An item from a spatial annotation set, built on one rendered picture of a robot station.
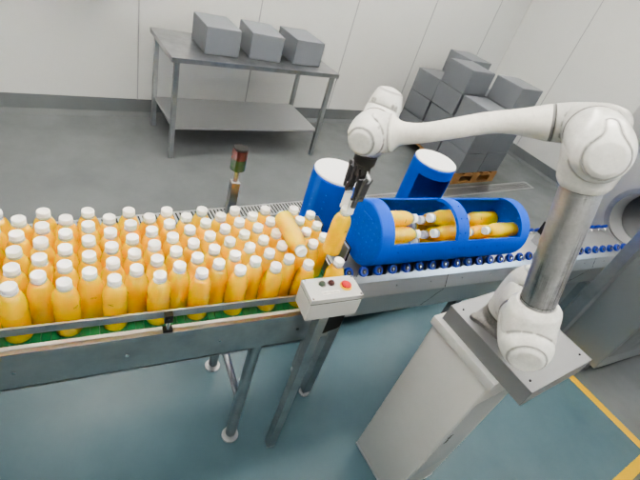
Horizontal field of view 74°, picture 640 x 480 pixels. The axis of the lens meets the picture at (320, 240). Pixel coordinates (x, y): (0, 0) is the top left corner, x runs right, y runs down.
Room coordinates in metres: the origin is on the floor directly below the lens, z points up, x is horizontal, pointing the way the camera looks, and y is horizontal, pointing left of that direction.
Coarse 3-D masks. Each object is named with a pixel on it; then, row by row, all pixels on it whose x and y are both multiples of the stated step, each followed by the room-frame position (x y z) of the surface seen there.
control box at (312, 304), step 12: (336, 276) 1.16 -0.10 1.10; (348, 276) 1.18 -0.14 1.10; (300, 288) 1.07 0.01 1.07; (312, 288) 1.06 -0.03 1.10; (324, 288) 1.08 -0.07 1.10; (336, 288) 1.10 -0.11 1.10; (300, 300) 1.05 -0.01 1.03; (312, 300) 1.01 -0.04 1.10; (324, 300) 1.03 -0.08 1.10; (336, 300) 1.05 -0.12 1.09; (348, 300) 1.08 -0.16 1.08; (360, 300) 1.11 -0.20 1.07; (312, 312) 1.01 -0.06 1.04; (324, 312) 1.04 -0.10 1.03; (336, 312) 1.07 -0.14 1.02; (348, 312) 1.10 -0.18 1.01
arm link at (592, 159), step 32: (576, 128) 1.06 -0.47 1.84; (608, 128) 1.01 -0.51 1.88; (576, 160) 0.99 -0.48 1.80; (608, 160) 0.96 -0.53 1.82; (576, 192) 1.01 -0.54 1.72; (576, 224) 1.01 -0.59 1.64; (544, 256) 1.02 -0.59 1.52; (576, 256) 1.02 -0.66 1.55; (544, 288) 1.00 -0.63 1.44; (512, 320) 1.00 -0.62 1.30; (544, 320) 0.98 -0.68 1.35; (512, 352) 0.93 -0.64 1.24; (544, 352) 0.93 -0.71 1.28
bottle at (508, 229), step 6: (510, 222) 1.94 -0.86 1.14; (492, 228) 1.84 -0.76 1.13; (498, 228) 1.84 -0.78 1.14; (504, 228) 1.87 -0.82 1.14; (510, 228) 1.89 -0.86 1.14; (516, 228) 1.91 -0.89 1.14; (492, 234) 1.83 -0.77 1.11; (498, 234) 1.84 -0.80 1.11; (504, 234) 1.86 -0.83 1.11; (510, 234) 1.89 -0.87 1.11
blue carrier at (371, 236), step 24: (360, 216) 1.53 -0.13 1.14; (384, 216) 1.46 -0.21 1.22; (456, 216) 1.67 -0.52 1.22; (504, 216) 2.01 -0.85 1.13; (528, 216) 1.92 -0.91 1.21; (360, 240) 1.48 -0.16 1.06; (384, 240) 1.39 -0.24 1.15; (456, 240) 1.62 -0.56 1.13; (480, 240) 1.69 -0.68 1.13; (504, 240) 1.78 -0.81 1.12; (360, 264) 1.43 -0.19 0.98; (384, 264) 1.44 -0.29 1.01
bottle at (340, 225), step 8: (336, 216) 1.30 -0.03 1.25; (344, 216) 1.29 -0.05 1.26; (336, 224) 1.28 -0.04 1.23; (344, 224) 1.28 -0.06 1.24; (328, 232) 1.30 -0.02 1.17; (336, 232) 1.27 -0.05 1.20; (344, 232) 1.28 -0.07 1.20; (328, 240) 1.28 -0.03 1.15; (336, 240) 1.27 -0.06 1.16; (344, 240) 1.30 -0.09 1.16; (328, 248) 1.28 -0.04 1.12; (336, 248) 1.28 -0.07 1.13
